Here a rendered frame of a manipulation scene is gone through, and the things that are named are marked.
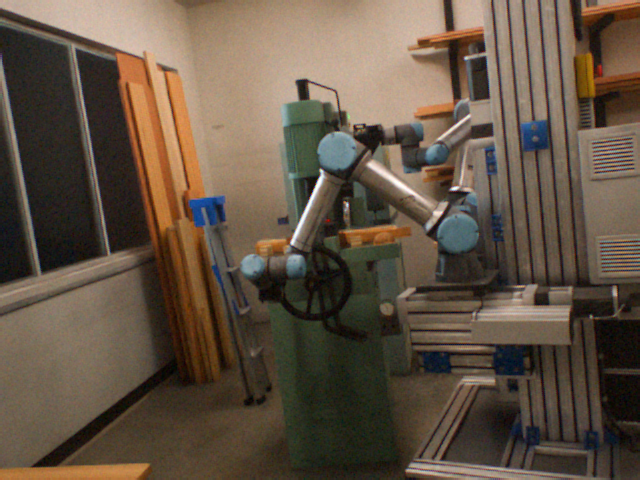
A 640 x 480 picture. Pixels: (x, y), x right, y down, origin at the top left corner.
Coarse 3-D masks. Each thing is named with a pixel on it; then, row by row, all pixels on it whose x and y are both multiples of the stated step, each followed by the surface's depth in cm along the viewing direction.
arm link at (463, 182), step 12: (456, 108) 245; (468, 108) 238; (456, 120) 246; (468, 144) 239; (468, 156) 238; (456, 168) 241; (468, 168) 238; (456, 180) 240; (468, 180) 238; (456, 192) 237; (468, 192) 236; (456, 204) 236
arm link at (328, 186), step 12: (324, 180) 186; (336, 180) 185; (324, 192) 186; (336, 192) 188; (312, 204) 188; (324, 204) 187; (312, 216) 188; (324, 216) 189; (300, 228) 190; (312, 228) 189; (300, 240) 189; (312, 240) 190; (300, 252) 190
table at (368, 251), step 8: (344, 248) 232; (352, 248) 231; (360, 248) 230; (368, 248) 230; (376, 248) 230; (384, 248) 229; (392, 248) 229; (272, 256) 237; (344, 256) 231; (352, 256) 231; (360, 256) 231; (368, 256) 230; (376, 256) 230; (384, 256) 230; (392, 256) 229; (320, 264) 223; (336, 264) 222
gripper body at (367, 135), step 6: (354, 126) 229; (366, 126) 226; (372, 126) 226; (378, 126) 225; (354, 132) 226; (360, 132) 225; (366, 132) 224; (372, 132) 227; (378, 132) 227; (354, 138) 224; (360, 138) 225; (366, 138) 225; (372, 138) 228; (378, 138) 229; (366, 144) 227
